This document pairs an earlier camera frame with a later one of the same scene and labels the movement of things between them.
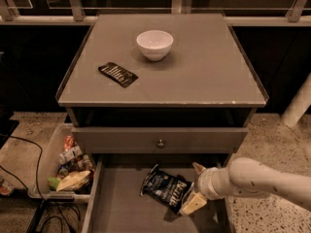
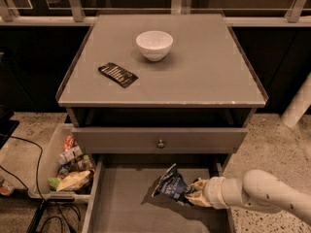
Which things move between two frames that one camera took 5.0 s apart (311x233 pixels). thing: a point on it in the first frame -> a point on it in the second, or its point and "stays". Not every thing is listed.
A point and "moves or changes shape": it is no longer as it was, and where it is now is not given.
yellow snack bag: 72,180 stays
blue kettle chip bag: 165,188 moves or changes shape
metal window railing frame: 181,4 stays
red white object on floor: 6,188 stays
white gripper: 204,183 -> 214,190
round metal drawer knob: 160,145 stays
